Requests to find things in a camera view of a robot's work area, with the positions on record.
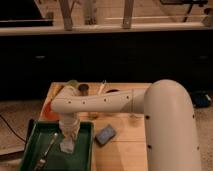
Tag dark round bowl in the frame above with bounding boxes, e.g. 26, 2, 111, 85
105, 89, 120, 94

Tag black cable left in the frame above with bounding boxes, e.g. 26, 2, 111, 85
0, 114, 28, 144

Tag dark blue floor device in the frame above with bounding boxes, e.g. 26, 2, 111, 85
194, 93, 212, 108

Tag dark cabinet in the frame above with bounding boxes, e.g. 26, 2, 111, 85
0, 30, 213, 100

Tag green plastic cup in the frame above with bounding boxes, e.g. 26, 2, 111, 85
67, 80, 79, 88

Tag wooden chair legs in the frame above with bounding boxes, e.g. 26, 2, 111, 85
58, 0, 134, 31

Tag green plastic tray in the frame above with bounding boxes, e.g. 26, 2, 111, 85
18, 121, 93, 171

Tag dark brown cup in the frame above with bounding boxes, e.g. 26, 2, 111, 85
78, 84, 89, 96

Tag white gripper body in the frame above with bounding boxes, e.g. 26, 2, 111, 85
59, 113, 80, 140

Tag white utensil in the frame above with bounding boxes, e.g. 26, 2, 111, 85
97, 80, 106, 95

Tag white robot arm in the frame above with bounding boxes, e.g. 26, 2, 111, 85
51, 79, 202, 171

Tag dark blue sponge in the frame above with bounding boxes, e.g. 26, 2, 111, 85
95, 124, 116, 146

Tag metal fork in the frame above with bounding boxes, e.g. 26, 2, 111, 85
33, 133, 58, 171

